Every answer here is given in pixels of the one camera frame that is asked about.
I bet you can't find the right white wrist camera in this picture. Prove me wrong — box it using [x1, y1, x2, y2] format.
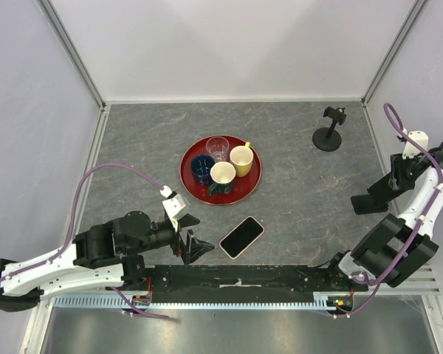
[397, 129, 429, 159]

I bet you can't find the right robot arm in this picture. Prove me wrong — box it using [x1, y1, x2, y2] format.
[323, 142, 443, 291]

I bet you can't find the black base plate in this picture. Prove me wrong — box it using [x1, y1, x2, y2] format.
[132, 263, 355, 304]

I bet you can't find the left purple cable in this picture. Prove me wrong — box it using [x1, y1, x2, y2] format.
[0, 162, 180, 322]

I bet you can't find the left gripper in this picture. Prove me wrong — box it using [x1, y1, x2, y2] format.
[126, 214, 216, 264]

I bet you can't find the phone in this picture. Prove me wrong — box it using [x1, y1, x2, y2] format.
[367, 172, 406, 208]
[219, 216, 265, 260]

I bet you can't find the black folding phone stand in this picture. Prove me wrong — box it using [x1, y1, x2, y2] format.
[351, 194, 388, 215]

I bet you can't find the round base phone holder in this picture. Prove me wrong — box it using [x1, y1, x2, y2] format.
[312, 106, 347, 152]

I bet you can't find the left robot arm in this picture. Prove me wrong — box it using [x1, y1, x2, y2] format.
[0, 211, 214, 313]

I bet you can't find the yellow mug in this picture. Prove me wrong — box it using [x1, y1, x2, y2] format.
[230, 142, 254, 177]

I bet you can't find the white cable duct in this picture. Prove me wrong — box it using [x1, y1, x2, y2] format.
[53, 294, 353, 310]

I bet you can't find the green mug white inside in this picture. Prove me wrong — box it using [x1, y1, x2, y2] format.
[208, 162, 236, 196]

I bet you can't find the clear glass cup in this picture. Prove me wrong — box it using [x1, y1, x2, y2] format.
[205, 136, 230, 162]

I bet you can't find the dark blue cup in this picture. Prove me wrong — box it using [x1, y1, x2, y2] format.
[190, 154, 215, 187]

